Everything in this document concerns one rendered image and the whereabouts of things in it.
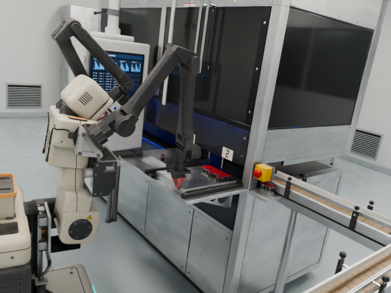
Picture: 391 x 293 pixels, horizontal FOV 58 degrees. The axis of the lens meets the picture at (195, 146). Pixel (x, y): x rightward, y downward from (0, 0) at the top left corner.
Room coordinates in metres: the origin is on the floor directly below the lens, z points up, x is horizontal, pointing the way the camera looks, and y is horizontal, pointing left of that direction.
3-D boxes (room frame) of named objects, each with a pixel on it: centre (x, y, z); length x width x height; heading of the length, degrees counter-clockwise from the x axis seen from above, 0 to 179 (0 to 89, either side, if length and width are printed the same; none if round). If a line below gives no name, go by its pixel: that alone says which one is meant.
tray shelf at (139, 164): (1.91, 0.05, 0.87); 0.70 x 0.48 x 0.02; 40
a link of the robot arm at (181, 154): (1.59, 0.06, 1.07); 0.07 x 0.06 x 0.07; 128
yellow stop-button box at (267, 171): (1.71, -0.36, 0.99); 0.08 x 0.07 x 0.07; 130
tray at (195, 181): (1.75, -0.03, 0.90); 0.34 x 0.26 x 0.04; 129
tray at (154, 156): (2.09, 0.11, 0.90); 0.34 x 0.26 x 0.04; 130
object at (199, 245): (2.84, -0.03, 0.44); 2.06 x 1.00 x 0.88; 40
